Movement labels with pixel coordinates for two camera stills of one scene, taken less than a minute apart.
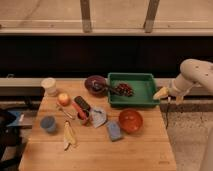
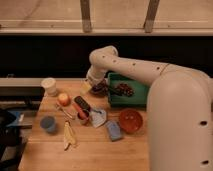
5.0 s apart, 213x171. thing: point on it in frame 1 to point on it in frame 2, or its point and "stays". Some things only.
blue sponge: x=114 y=130 stays
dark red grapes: x=124 y=89 stays
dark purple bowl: x=96 y=85 stays
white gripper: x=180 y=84 to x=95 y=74
